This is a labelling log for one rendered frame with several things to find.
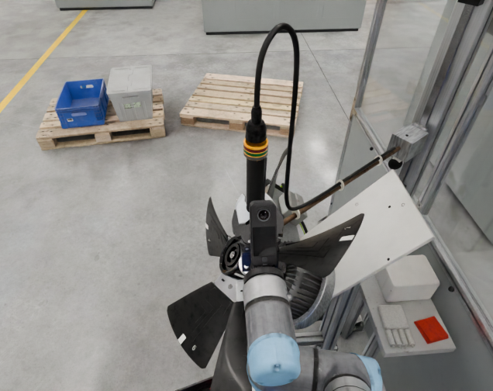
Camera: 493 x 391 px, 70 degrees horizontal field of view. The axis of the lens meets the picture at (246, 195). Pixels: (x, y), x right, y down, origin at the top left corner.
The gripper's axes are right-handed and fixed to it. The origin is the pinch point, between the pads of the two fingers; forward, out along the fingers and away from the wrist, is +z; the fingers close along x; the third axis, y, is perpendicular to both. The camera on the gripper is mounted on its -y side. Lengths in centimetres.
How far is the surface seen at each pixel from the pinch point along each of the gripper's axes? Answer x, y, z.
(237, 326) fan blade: -4.9, 32.7, -12.7
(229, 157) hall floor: -2, 153, 211
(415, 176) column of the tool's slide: 59, 27, 33
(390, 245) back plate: 36.5, 22.5, 1.6
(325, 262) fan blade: 14.1, 9.3, -11.5
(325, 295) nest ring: 20.2, 37.4, -3.4
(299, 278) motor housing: 13.3, 33.7, 0.6
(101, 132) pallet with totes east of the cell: -124, 140, 244
